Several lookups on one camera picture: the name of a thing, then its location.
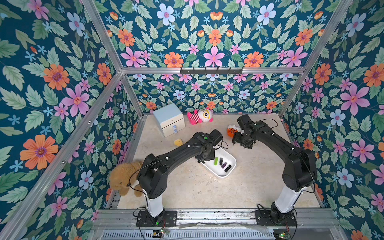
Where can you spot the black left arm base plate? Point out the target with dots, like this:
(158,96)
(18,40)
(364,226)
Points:
(165,219)

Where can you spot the light blue drawer cabinet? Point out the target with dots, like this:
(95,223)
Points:
(170,119)

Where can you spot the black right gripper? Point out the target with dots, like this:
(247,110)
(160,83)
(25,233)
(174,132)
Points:
(240,139)

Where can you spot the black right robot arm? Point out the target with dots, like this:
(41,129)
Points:
(299,173)

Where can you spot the orange tiger toy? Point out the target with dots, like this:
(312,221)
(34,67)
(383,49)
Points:
(231,130)

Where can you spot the black wall hook rail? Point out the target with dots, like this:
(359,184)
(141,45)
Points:
(215,71)

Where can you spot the brown teddy bear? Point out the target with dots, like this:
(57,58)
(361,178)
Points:
(123,177)

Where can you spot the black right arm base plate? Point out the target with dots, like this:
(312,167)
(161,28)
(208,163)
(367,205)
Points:
(275,218)

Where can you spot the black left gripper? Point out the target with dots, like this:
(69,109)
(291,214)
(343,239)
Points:
(212,156)

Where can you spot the pink striped plush fish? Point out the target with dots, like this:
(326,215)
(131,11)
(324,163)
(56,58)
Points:
(200,116)

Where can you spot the white storage box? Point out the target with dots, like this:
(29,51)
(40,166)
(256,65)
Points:
(217,170)

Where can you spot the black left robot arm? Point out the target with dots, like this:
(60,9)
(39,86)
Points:
(153,175)

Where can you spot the yellow chick toy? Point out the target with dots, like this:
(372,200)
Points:
(178,142)

